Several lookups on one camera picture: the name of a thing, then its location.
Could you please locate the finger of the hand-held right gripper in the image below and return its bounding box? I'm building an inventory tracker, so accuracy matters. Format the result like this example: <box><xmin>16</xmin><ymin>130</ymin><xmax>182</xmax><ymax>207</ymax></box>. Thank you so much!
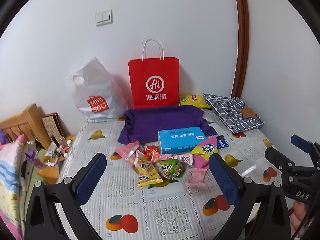
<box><xmin>265</xmin><ymin>147</ymin><xmax>297</xmax><ymax>172</ymax></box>
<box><xmin>290</xmin><ymin>134</ymin><xmax>320</xmax><ymax>160</ymax></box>

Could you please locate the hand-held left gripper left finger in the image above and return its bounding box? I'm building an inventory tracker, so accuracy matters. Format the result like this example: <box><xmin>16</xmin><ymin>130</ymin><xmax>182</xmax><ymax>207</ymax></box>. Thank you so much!
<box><xmin>24</xmin><ymin>152</ymin><xmax>108</xmax><ymax>240</ymax></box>

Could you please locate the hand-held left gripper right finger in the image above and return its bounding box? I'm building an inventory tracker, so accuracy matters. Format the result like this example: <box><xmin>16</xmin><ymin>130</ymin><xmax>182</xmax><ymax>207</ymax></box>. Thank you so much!
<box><xmin>209</xmin><ymin>152</ymin><xmax>292</xmax><ymax>240</ymax></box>

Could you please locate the pink and yellow snack packet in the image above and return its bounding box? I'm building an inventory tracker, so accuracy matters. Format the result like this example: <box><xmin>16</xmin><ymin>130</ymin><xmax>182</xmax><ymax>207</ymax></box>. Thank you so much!
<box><xmin>190</xmin><ymin>136</ymin><xmax>218</xmax><ymax>169</ymax></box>

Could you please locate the pink packet with silver stripe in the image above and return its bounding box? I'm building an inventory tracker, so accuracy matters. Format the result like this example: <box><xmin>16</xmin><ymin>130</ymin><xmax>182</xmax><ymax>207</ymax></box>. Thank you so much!
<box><xmin>115</xmin><ymin>141</ymin><xmax>142</xmax><ymax>162</ymax></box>

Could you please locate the long white pink packet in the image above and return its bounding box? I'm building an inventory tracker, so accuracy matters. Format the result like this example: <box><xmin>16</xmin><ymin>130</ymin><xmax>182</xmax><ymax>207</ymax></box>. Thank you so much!
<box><xmin>155</xmin><ymin>153</ymin><xmax>193</xmax><ymax>165</ymax></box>

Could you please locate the green snack packet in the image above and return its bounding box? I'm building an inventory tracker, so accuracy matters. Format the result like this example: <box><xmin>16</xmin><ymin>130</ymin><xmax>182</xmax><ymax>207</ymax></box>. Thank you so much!
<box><xmin>157</xmin><ymin>159</ymin><xmax>188</xmax><ymax>180</ymax></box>

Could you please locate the yellow triangular snack packet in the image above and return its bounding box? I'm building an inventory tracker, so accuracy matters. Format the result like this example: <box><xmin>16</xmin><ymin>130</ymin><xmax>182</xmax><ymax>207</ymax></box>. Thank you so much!
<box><xmin>137</xmin><ymin>156</ymin><xmax>163</xmax><ymax>187</ymax></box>

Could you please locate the red snack packet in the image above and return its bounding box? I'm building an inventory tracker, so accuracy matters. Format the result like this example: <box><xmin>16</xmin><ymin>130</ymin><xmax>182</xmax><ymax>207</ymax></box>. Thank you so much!
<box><xmin>145</xmin><ymin>145</ymin><xmax>163</xmax><ymax>163</ymax></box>

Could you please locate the person's right hand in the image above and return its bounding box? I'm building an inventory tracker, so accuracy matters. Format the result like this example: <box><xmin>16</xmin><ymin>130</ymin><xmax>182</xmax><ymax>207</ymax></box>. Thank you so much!
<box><xmin>288</xmin><ymin>202</ymin><xmax>316</xmax><ymax>233</ymax></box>

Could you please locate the pale pink candy packet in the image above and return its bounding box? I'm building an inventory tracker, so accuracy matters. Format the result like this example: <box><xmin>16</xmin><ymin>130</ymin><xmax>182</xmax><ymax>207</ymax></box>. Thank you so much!
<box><xmin>185</xmin><ymin>167</ymin><xmax>208</xmax><ymax>188</ymax></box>

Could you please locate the small blue snack packet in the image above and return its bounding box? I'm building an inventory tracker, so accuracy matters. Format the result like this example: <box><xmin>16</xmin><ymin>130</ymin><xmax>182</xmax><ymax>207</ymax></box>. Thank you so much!
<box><xmin>216</xmin><ymin>135</ymin><xmax>230</xmax><ymax>149</ymax></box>

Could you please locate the wooden nightstand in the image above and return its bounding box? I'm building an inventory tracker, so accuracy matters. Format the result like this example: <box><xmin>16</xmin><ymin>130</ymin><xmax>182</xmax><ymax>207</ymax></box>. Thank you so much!
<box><xmin>36</xmin><ymin>135</ymin><xmax>77</xmax><ymax>185</ymax></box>

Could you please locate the white green tube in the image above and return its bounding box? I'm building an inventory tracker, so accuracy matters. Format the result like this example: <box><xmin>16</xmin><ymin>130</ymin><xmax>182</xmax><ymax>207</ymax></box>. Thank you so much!
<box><xmin>44</xmin><ymin>142</ymin><xmax>59</xmax><ymax>160</ymax></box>

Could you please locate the blue tissue box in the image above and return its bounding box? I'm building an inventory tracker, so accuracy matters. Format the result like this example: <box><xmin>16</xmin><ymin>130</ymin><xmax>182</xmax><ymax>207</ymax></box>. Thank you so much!
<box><xmin>157</xmin><ymin>126</ymin><xmax>207</xmax><ymax>154</ymax></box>

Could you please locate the grey checked folded cloth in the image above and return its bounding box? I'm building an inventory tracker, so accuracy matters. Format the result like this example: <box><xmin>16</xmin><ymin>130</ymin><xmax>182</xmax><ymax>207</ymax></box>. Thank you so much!
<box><xmin>203</xmin><ymin>93</ymin><xmax>265</xmax><ymax>134</ymax></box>

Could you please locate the purple bottle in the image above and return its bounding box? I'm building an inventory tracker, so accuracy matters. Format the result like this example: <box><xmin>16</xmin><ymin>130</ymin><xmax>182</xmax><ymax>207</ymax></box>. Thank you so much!
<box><xmin>25</xmin><ymin>150</ymin><xmax>44</xmax><ymax>169</ymax></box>

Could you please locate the brown patterned box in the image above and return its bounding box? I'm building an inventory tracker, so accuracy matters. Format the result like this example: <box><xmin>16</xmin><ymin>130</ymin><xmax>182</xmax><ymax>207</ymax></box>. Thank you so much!
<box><xmin>41</xmin><ymin>112</ymin><xmax>70</xmax><ymax>143</ymax></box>

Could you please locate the yellow chips bag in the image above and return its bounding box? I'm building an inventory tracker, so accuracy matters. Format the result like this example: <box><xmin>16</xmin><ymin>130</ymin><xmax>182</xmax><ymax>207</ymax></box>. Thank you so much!
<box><xmin>179</xmin><ymin>94</ymin><xmax>209</xmax><ymax>109</ymax></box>

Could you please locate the pink striped quilt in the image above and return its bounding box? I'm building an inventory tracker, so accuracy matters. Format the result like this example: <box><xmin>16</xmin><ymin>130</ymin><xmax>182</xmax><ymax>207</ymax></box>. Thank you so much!
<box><xmin>0</xmin><ymin>134</ymin><xmax>30</xmax><ymax>240</ymax></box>

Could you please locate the purple towel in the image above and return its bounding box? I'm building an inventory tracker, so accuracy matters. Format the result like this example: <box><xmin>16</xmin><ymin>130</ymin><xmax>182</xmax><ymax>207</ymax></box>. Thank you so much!
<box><xmin>117</xmin><ymin>105</ymin><xmax>217</xmax><ymax>150</ymax></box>

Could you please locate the wooden headboard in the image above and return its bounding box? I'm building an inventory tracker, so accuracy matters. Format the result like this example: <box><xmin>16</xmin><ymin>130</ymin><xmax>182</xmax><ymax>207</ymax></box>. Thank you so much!
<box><xmin>0</xmin><ymin>103</ymin><xmax>52</xmax><ymax>150</ymax></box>

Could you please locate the white plastic bag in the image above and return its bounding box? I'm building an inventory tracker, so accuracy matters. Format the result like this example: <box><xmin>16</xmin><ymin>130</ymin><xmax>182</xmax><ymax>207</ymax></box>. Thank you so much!
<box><xmin>64</xmin><ymin>56</ymin><xmax>130</xmax><ymax>123</ymax></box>

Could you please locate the red paper bag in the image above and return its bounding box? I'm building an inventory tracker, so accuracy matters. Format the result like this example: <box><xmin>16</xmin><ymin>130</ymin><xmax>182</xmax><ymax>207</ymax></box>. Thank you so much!
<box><xmin>128</xmin><ymin>37</ymin><xmax>180</xmax><ymax>109</ymax></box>

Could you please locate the brown wooden door frame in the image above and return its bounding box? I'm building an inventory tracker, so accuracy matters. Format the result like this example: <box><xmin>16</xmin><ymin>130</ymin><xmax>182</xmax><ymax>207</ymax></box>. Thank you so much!
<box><xmin>231</xmin><ymin>0</ymin><xmax>250</xmax><ymax>99</ymax></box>

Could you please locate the white light switch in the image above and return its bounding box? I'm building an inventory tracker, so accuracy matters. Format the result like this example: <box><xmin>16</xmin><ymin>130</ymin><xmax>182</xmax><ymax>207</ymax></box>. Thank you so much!
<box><xmin>95</xmin><ymin>9</ymin><xmax>112</xmax><ymax>27</ymax></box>

